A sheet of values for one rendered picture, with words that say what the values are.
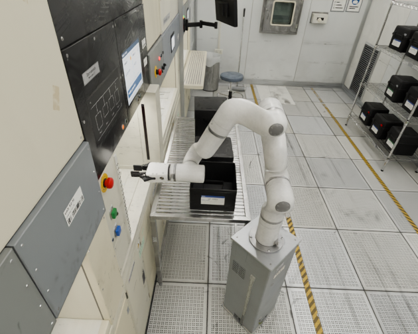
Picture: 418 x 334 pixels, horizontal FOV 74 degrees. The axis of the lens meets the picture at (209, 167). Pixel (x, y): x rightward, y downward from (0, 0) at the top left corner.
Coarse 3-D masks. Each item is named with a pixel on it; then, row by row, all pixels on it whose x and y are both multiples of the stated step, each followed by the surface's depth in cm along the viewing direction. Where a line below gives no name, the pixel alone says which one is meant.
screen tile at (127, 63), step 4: (128, 56) 114; (124, 60) 109; (128, 60) 115; (124, 64) 110; (128, 64) 115; (132, 64) 121; (128, 68) 115; (132, 68) 121; (132, 72) 121; (128, 76) 116; (132, 76) 121; (128, 80) 116; (132, 80) 122; (128, 84) 116
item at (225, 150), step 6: (198, 138) 217; (228, 138) 219; (222, 144) 210; (228, 144) 211; (216, 150) 204; (222, 150) 204; (228, 150) 204; (216, 156) 198; (222, 156) 198; (228, 156) 198
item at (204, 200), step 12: (216, 168) 183; (228, 168) 183; (204, 180) 186; (216, 180) 186; (228, 180) 189; (192, 192) 160; (204, 192) 160; (216, 192) 159; (228, 192) 159; (192, 204) 166; (204, 204) 166; (216, 204) 165; (228, 204) 165
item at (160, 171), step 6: (156, 162) 130; (150, 168) 126; (156, 168) 126; (162, 168) 126; (168, 168) 125; (150, 174) 123; (156, 174) 123; (162, 174) 123; (168, 174) 124; (150, 180) 125; (156, 180) 125; (162, 180) 125
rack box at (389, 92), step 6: (390, 78) 344; (396, 78) 333; (402, 78) 330; (408, 78) 331; (414, 78) 333; (390, 84) 341; (396, 84) 331; (402, 84) 323; (408, 84) 322; (414, 84) 321; (390, 90) 342; (396, 90) 330; (402, 90) 325; (408, 90) 325; (390, 96) 341; (396, 96) 332; (402, 96) 331; (396, 102) 336; (402, 102) 335
